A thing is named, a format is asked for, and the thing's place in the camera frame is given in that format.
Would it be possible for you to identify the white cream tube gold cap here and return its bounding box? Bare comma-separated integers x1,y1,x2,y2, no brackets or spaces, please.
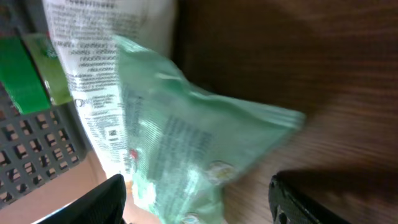
43,0,177,181

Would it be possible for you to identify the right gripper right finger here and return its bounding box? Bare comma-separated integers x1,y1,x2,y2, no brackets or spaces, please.
268,175,349,224

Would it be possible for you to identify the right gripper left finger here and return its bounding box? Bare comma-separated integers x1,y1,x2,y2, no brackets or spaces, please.
40,174,127,224

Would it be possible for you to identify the teal snack packet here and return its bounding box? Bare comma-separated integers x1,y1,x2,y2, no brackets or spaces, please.
115,36,305,223

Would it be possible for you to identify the dark grey plastic basket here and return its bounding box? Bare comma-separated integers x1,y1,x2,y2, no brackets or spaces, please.
1,1,86,208

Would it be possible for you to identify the green red snack bag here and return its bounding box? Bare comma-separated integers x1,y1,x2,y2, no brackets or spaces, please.
1,34,73,114

